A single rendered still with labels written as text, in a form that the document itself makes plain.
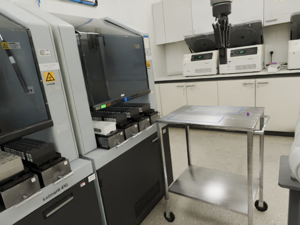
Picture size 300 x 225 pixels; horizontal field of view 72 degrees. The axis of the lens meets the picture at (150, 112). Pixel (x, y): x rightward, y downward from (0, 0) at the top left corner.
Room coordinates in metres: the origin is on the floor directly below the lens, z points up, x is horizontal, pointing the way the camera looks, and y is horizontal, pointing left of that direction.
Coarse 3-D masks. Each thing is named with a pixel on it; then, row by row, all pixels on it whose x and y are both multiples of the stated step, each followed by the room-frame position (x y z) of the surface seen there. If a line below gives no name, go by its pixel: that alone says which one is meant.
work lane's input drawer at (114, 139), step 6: (114, 132) 1.20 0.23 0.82; (120, 132) 1.22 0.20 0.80; (96, 138) 1.19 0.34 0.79; (102, 138) 1.16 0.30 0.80; (108, 138) 1.14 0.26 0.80; (114, 138) 1.17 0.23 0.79; (120, 138) 1.21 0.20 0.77; (102, 144) 1.16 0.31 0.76; (108, 144) 1.13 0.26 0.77; (114, 144) 1.17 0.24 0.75; (120, 144) 1.15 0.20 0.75
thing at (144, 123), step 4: (144, 116) 1.50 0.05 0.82; (132, 120) 1.43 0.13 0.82; (136, 120) 1.41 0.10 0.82; (140, 120) 1.41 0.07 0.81; (144, 120) 1.44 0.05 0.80; (148, 120) 1.48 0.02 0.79; (140, 124) 1.40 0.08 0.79; (144, 124) 1.43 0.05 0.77; (148, 124) 1.48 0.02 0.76; (140, 128) 1.39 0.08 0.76; (144, 128) 1.43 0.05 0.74; (148, 128) 1.40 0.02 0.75
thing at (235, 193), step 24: (168, 120) 1.30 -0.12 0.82; (192, 120) 1.24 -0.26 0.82; (216, 120) 1.18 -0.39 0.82; (240, 120) 1.13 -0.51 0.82; (192, 168) 1.59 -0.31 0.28; (168, 192) 1.34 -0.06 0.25; (192, 192) 1.27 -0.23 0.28; (216, 192) 1.24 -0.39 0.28; (240, 192) 1.21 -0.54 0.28; (168, 216) 1.33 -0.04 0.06
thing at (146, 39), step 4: (144, 36) 1.71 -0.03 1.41; (144, 40) 1.70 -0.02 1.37; (148, 40) 1.75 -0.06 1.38; (144, 44) 1.70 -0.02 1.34; (148, 44) 1.74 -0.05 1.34; (148, 52) 1.73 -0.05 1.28; (148, 64) 1.72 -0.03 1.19; (148, 68) 1.71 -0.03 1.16; (148, 72) 1.70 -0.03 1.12; (152, 92) 1.72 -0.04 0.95
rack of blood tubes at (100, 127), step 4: (96, 124) 1.25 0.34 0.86; (100, 124) 1.24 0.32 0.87; (104, 124) 1.23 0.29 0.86; (108, 124) 1.23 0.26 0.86; (112, 124) 1.23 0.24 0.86; (96, 128) 1.21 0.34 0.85; (100, 128) 1.19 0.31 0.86; (104, 128) 1.17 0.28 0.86; (108, 128) 1.20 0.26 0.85; (112, 128) 1.22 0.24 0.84; (96, 132) 1.21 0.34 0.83; (100, 132) 1.26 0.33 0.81; (104, 132) 1.17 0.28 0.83; (108, 132) 1.19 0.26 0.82
